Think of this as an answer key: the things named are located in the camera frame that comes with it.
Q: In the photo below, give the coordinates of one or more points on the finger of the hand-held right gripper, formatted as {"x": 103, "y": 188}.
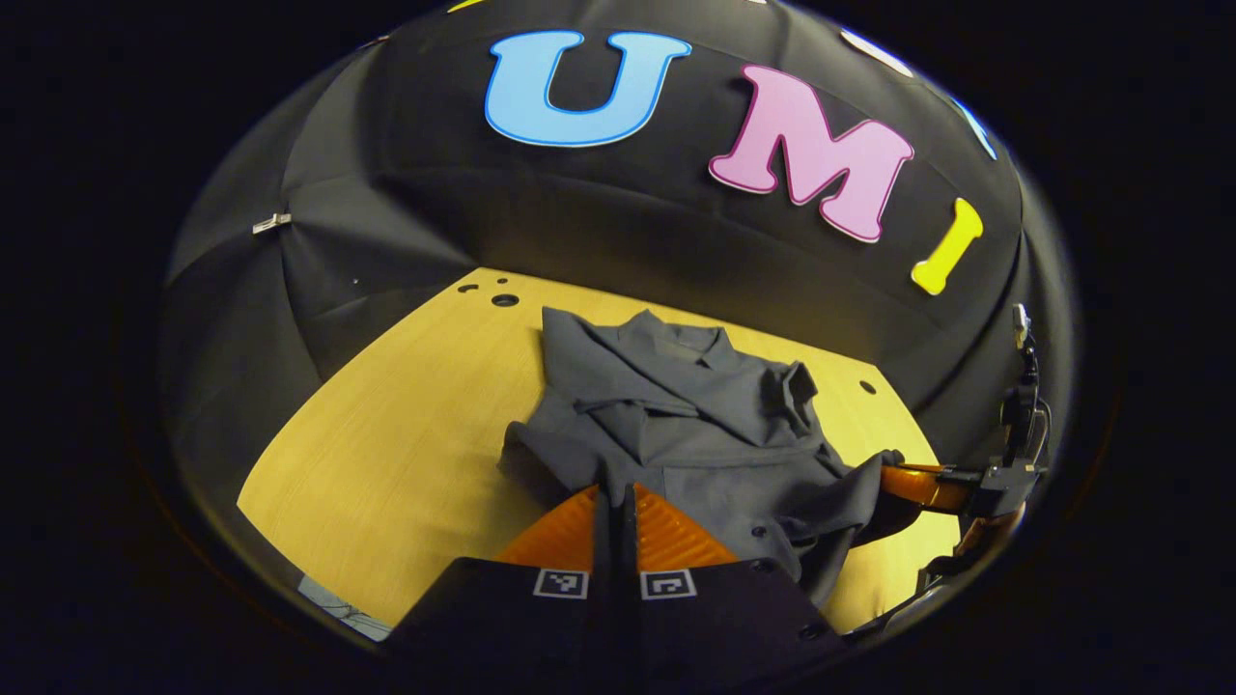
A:
{"x": 922, "y": 486}
{"x": 990, "y": 536}

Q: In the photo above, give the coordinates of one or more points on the grey collared shirt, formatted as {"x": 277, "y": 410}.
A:
{"x": 695, "y": 434}

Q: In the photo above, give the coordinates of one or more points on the silver metal clip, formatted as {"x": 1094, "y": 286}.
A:
{"x": 271, "y": 223}

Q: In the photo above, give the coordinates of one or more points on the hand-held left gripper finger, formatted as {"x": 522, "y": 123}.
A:
{"x": 628, "y": 550}
{"x": 603, "y": 550}

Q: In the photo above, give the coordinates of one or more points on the black backdrop cloth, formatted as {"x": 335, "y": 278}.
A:
{"x": 386, "y": 193}

